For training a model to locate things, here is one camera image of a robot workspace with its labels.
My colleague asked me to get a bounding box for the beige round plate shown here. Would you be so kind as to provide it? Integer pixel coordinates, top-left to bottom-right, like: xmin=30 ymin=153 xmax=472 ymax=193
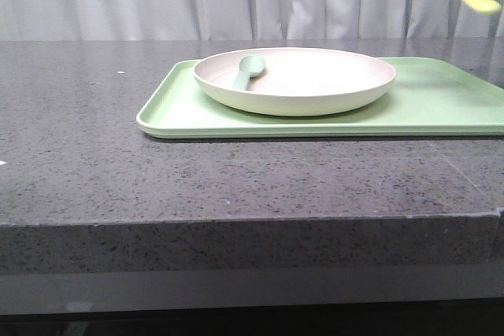
xmin=194 ymin=47 xmax=396 ymax=116

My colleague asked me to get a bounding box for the light green rectangular tray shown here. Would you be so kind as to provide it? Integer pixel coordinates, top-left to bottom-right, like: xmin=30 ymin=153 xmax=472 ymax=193
xmin=136 ymin=57 xmax=503 ymax=139

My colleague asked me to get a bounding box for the grey pleated curtain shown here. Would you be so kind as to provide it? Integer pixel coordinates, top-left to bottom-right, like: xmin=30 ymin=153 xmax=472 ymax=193
xmin=1 ymin=0 xmax=503 ymax=41

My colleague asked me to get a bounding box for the sage green plastic spoon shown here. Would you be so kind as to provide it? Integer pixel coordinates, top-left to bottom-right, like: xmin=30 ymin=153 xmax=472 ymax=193
xmin=232 ymin=54 xmax=265 ymax=90

